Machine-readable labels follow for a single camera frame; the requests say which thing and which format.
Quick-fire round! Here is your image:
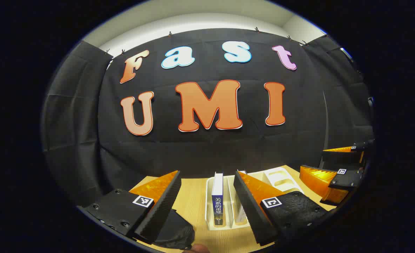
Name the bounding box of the black backdrop cloth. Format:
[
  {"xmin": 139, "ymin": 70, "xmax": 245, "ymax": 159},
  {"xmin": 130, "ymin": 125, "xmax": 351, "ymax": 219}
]
[{"xmin": 41, "ymin": 28, "xmax": 374, "ymax": 208}]

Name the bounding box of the blue book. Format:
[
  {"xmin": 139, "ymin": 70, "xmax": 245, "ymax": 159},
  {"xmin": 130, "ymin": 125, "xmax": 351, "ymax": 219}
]
[{"xmin": 211, "ymin": 172, "xmax": 224, "ymax": 226}]

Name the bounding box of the white bookshelf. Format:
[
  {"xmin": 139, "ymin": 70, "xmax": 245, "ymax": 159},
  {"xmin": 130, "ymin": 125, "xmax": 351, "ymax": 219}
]
[{"xmin": 206, "ymin": 168, "xmax": 305, "ymax": 231}]

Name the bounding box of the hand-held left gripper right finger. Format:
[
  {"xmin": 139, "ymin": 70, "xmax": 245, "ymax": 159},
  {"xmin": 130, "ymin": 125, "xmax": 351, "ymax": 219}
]
[{"xmin": 233, "ymin": 170, "xmax": 329, "ymax": 246}]

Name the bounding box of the black schoolbag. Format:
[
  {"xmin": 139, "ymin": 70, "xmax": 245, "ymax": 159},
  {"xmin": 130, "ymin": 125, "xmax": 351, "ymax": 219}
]
[{"xmin": 137, "ymin": 209, "xmax": 196, "ymax": 251}]

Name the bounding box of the white portrait cover book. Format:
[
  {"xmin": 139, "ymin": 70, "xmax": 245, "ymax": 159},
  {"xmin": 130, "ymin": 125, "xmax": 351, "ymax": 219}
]
[{"xmin": 236, "ymin": 171, "xmax": 249, "ymax": 224}]

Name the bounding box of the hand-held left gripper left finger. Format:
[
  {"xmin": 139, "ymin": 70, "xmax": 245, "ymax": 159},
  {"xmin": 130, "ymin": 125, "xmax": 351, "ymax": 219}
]
[{"xmin": 83, "ymin": 170, "xmax": 181, "ymax": 245}]

